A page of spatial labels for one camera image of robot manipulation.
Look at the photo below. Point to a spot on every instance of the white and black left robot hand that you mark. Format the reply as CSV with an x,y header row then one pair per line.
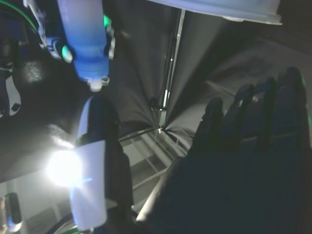
x,y
90,182

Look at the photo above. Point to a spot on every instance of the blue to pink water bottle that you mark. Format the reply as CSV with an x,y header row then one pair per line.
x,y
83,36

